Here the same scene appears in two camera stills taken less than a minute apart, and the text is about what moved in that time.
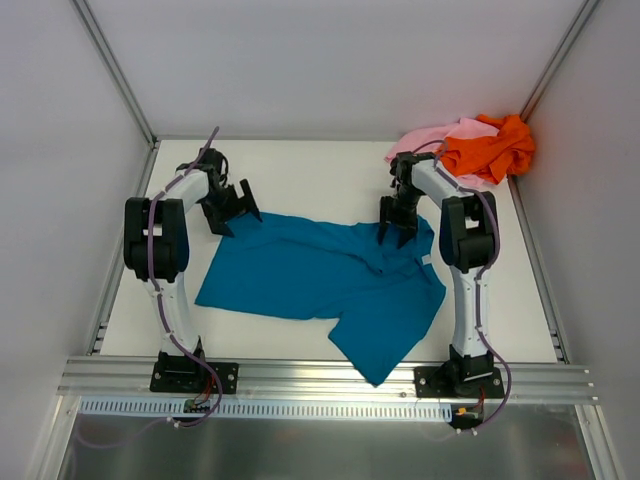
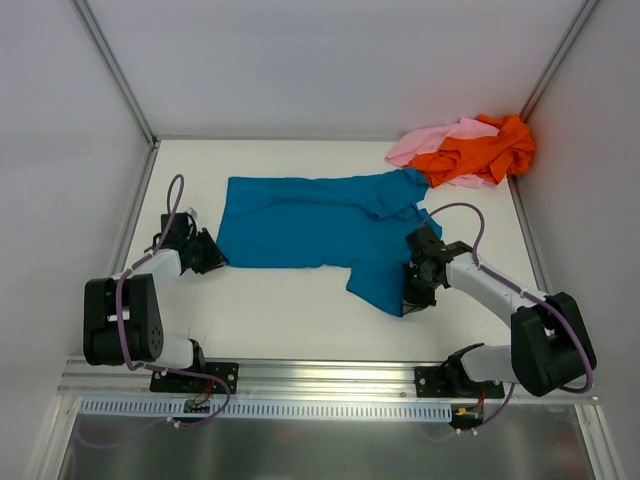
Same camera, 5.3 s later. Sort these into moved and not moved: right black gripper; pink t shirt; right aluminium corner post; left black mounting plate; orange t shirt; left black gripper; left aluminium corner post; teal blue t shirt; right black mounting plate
Moved: left black gripper; right black gripper; teal blue t shirt
Not moved: left aluminium corner post; right aluminium corner post; orange t shirt; right black mounting plate; pink t shirt; left black mounting plate
